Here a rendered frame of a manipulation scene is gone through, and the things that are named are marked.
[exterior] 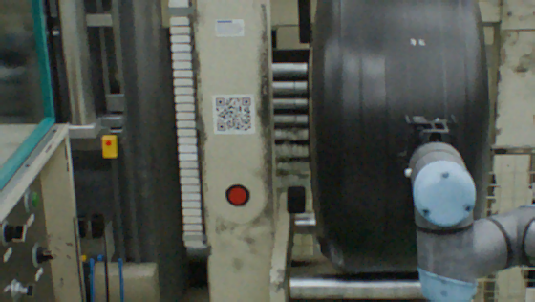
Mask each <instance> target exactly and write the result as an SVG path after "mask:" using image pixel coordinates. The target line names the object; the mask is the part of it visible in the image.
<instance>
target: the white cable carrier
mask: <svg viewBox="0 0 535 302"><path fill-rule="evenodd" d="M191 1H192V0H170V1H169V8H183V7H193V3H190V2H191ZM169 15H170V16H172V18H171V19H170V25H172V28H171V34H173V35H172V37H171V40H172V43H173V44H172V52H173V53H172V59H173V60H175V61H174V62H173V68H174V69H175V71H174V77H175V79H174V85H175V86H176V88H175V95H176V98H175V100H176V102H178V104H177V106H176V110H177V112H178V113H177V119H178V123H177V124H178V136H179V138H178V145H179V148H178V149H179V152H181V153H180V154H179V160H180V168H181V177H182V178H181V183H182V192H183V193H182V199H183V202H182V207H183V215H184V216H183V222H184V226H183V230H185V232H184V235H206V232H205V226H204V215H203V214H204V208H203V205H204V202H203V193H202V191H203V185H202V181H203V178H202V177H201V175H202V170H201V169H200V168H201V162H200V159H201V154H200V138H199V135H200V130H199V129H198V128H200V119H199V114H198V113H197V112H198V110H199V109H198V106H197V105H196V104H197V103H198V98H197V97H196V95H197V90H196V89H195V87H196V86H197V82H196V80H195V78H196V74H195V73H194V70H195V69H196V67H195V64H194V61H195V57H194V47H193V45H194V38H192V36H193V35H194V31H192V30H191V29H192V28H193V22H192V21H191V19H192V18H193V13H169ZM185 245H186V246H202V245H203V241H185Z"/></svg>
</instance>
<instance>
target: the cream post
mask: <svg viewBox="0 0 535 302"><path fill-rule="evenodd" d="M192 2H193V14H194V42H195V56H196V70H197V83H198V97H199V111H200V133H201V150H202V166H203V193H204V219H205V232H206V242H207V257H208V274H209V288H210V302H270V301H269V274H270V261H271V254H272V251H273V249H274V248H275V239H276V226H277V214H276V163H275V138H274V114H273V90H272V64H271V39H270V0H192ZM216 19H244V35H227V36H216ZM222 95H254V124H255V134H214V119H213V104H212V96H222ZM236 187H239V188H242V189H243V190H244V192H245V193H246V198H245V200H244V201H243V202H242V203H241V204H234V203H232V201H231V200H230V198H229V194H230V192H231V191H232V189H233V188H236Z"/></svg>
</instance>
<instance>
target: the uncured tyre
mask: <svg viewBox="0 0 535 302"><path fill-rule="evenodd" d="M415 35H426V47H427V49H409V48H408V36H415ZM406 115H407V117H408V119H409V122H413V117H422V116H424V118H425V120H427V119H431V120H436V119H439V120H447V122H451V115H452V116H453V117H454V118H455V120H456V122H457V140H456V150H457V151H458V153H459V155H460V157H461V159H462V160H463V164H464V166H465V169H466V171H468V173H469V175H470V177H471V178H472V180H473V183H474V184H475V205H474V208H473V219H474V221H478V220H480V219H483V218H484V216H485V210H486V195H487V188H488V178H489V165H490V141H491V115H490V90H489V77H488V67H487V58H486V45H485V39H484V32H483V26H482V13H481V9H480V6H479V3H478V1H477V0H317V4H316V9H315V14H314V24H313V36H312V154H313V188H314V223H315V228H316V232H317V237H318V242H319V249H320V252H321V253H322V254H323V255H324V256H325V258H327V259H329V260H330V261H331V263H332V264H334V265H335V266H336V267H337V268H338V269H339V270H343V271H346V272H349V273H352V274H419V270H418V269H417V267H418V266H419V264H418V250H417V224H416V219H415V205H414V197H413V186H412V182H411V177H407V176H406V175H405V171H404V167H399V165H398V164H397V154H402V153H404V151H405V147H406V145H407V140H406V130H405V116H406Z"/></svg>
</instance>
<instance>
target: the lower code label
mask: <svg viewBox="0 0 535 302"><path fill-rule="evenodd" d="M212 104H213V119H214V134H255V124H254V95H222V96H212Z"/></svg>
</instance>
